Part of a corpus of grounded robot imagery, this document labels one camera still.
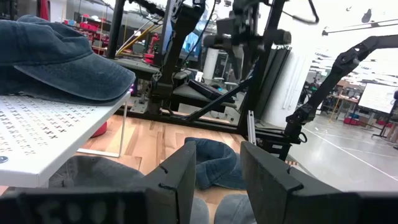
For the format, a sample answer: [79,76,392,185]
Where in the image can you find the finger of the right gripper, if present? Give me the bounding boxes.
[245,43,261,78]
[231,43,246,81]

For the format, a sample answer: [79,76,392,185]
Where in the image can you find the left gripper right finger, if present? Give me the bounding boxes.
[240,141,343,224]

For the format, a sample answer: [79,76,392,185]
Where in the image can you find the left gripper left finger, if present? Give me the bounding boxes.
[129,141,198,224]

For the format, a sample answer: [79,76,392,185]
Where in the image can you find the blue denim baseball cap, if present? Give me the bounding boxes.
[183,137,247,190]

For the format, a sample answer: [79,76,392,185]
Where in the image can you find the dark navy baseball cap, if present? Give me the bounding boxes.
[0,14,137,105]

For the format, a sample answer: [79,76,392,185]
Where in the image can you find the white round column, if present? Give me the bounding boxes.
[202,47,220,82]

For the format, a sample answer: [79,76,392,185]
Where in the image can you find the black keyboard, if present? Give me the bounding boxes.
[188,79,233,101]

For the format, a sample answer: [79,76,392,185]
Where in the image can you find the black drawer unit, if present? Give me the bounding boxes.
[256,129,301,161]

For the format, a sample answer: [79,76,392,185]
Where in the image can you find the grey keyboard tray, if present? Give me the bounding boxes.
[172,83,237,113]

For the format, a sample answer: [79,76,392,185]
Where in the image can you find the silver aluminium extrusion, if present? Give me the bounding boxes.
[247,110,256,146]

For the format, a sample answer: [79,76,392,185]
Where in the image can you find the red desk lamp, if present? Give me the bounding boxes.
[37,0,108,138]

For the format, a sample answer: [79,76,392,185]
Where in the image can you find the yellow pole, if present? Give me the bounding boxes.
[115,18,162,57]

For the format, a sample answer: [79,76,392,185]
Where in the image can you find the red floor crate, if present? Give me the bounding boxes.
[343,116,368,126]

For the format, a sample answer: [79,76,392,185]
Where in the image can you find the white board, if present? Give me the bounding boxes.
[358,82,398,114]

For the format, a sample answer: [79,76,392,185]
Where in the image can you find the white perforated shelf riser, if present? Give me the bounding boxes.
[0,90,131,189]

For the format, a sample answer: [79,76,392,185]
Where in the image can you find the red parts bin rack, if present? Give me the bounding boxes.
[62,12,109,57]

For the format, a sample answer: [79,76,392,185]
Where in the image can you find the black frame post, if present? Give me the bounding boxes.
[107,0,126,59]
[238,0,285,131]

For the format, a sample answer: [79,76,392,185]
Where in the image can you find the black diagonal frame strut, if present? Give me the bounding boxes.
[186,77,252,122]

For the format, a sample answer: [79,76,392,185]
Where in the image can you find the black camera cable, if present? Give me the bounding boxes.
[281,0,320,25]

